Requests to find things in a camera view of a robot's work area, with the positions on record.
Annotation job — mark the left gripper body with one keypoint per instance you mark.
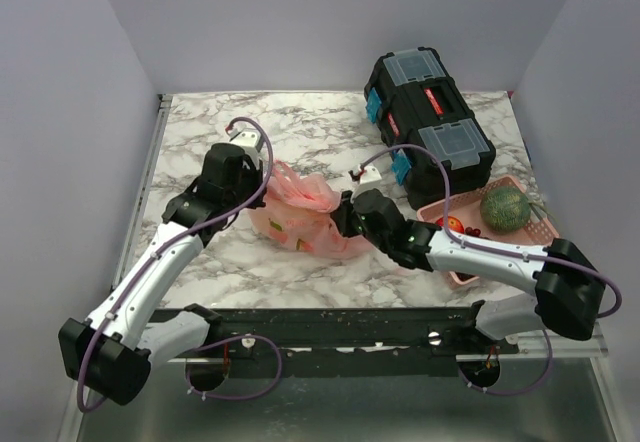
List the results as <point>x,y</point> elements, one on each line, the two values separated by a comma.
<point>252,181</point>

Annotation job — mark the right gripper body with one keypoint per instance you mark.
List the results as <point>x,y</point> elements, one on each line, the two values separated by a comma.
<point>351,223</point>

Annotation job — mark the pink plastic bag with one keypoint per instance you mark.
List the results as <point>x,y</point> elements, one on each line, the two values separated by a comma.
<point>296,214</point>

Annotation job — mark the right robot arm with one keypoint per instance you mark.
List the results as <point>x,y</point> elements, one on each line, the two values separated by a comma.
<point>560,289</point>

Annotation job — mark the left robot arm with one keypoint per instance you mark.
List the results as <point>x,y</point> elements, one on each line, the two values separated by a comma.
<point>111,353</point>

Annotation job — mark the red fake apple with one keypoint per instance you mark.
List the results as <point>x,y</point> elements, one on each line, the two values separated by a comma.
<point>453,223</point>

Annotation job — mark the dark red fake grapes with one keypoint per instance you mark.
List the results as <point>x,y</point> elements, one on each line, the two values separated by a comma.
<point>475,232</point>

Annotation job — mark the green fake melon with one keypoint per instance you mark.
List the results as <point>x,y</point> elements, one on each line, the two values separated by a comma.
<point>505,209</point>

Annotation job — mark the pink plastic basket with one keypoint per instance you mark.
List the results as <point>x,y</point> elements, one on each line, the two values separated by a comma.
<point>466,207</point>

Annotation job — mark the black plastic toolbox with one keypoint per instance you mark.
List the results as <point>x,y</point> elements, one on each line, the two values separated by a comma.
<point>412,99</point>

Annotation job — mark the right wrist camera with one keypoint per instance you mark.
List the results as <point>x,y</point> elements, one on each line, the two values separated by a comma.
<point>365,175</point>

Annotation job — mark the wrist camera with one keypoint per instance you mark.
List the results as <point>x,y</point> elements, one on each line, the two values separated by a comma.
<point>250,140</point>
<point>365,175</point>

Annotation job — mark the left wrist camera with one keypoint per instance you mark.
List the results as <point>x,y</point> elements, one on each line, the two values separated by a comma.
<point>250,140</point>

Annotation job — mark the black mounting rail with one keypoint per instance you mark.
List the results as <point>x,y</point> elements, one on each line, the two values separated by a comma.
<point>348,342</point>

